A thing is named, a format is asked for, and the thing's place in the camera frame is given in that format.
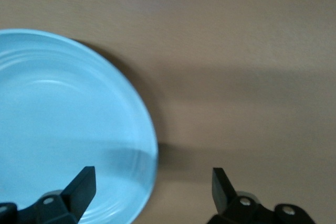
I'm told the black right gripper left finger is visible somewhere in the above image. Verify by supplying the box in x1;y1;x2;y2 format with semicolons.
0;166;97;224

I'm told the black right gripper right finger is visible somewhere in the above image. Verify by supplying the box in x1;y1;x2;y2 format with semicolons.
206;167;316;224

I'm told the blue plastic plate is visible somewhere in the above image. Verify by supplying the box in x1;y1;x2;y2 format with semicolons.
0;28;160;224

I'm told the brown table cloth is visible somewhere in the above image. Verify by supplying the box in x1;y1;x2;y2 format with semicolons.
0;0;336;224

